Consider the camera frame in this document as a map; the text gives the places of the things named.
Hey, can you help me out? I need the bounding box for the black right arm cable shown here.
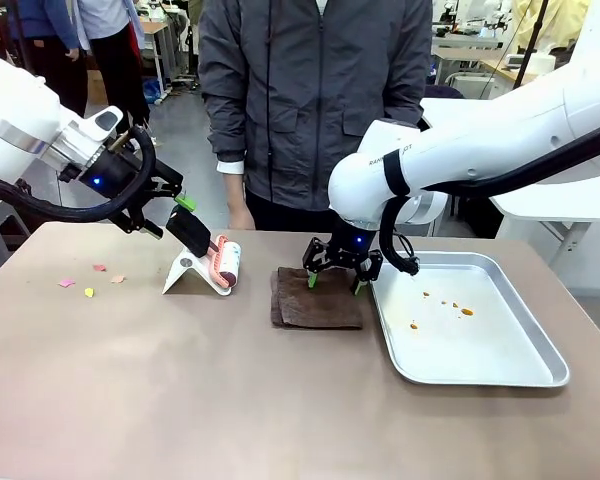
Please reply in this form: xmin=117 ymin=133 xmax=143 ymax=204
xmin=378 ymin=117 xmax=600 ymax=276

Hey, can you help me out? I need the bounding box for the wooden background table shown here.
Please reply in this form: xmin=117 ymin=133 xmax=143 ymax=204
xmin=138 ymin=19 xmax=176 ymax=99

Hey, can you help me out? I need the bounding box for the black tripod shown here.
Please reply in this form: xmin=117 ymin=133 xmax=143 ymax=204
xmin=518 ymin=0 xmax=551 ymax=90

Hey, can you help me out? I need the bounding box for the black chair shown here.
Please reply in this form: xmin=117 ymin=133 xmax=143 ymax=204
xmin=423 ymin=83 xmax=465 ymax=100

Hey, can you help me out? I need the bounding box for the person in yellow clothes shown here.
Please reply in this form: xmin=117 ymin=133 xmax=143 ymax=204
xmin=510 ymin=0 xmax=594 ymax=56

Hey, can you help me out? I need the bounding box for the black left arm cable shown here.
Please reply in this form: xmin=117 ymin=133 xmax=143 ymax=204
xmin=0 ymin=125 xmax=157 ymax=225

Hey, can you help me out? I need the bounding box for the cardboard box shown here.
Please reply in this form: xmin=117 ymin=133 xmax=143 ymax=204
xmin=86 ymin=68 xmax=109 ymax=106

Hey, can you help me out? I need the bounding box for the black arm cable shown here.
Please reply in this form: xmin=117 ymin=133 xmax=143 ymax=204
xmin=378 ymin=117 xmax=600 ymax=276
xmin=0 ymin=125 xmax=157 ymax=225

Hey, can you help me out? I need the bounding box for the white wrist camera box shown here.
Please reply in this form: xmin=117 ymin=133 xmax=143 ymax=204
xmin=62 ymin=105 xmax=125 ymax=164

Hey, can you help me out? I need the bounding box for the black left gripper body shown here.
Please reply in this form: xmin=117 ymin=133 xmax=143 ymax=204
xmin=57 ymin=143 xmax=185 ymax=227

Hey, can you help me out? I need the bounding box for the bystander in blue top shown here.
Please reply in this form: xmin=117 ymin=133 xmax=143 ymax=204
xmin=17 ymin=0 xmax=89 ymax=119

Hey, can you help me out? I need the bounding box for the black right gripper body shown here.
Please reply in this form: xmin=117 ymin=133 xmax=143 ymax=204
xmin=324 ymin=212 xmax=384 ymax=269

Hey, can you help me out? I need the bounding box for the white lint roller stand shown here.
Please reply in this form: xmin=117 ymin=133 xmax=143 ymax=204
xmin=161 ymin=248 xmax=234 ymax=300

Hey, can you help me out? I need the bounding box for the silver metal tray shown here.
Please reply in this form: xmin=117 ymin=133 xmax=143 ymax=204
xmin=369 ymin=250 xmax=572 ymax=389

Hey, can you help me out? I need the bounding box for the person in grey jacket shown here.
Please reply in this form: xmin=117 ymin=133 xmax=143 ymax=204
xmin=198 ymin=0 xmax=434 ymax=234

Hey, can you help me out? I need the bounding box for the brown cloth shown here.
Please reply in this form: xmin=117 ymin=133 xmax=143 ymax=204
xmin=270 ymin=266 xmax=365 ymax=332

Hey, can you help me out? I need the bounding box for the bystander in dark red trousers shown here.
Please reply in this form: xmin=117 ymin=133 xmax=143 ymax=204
xmin=77 ymin=0 xmax=152 ymax=137

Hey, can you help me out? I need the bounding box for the lint roller with black handle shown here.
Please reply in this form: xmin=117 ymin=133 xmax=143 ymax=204
xmin=165 ymin=208 xmax=245 ymax=293

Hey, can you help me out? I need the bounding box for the person's right hand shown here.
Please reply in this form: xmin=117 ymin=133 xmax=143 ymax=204
xmin=226 ymin=172 xmax=257 ymax=232

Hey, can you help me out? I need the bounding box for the person's right forearm grey sleeve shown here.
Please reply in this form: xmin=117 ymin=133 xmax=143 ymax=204
xmin=205 ymin=89 xmax=251 ymax=175

